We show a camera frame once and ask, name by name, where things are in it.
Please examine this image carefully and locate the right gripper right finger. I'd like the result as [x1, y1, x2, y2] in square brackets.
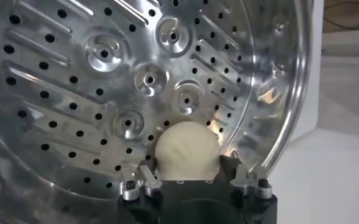
[220, 154, 273, 200]

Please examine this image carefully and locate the white steamed baozi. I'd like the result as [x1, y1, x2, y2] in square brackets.
[154, 121, 221, 181]

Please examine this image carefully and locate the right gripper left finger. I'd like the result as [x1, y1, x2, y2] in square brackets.
[121, 164, 163, 201]

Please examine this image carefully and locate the perforated steel steamer basket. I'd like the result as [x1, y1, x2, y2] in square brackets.
[0, 0, 316, 224]

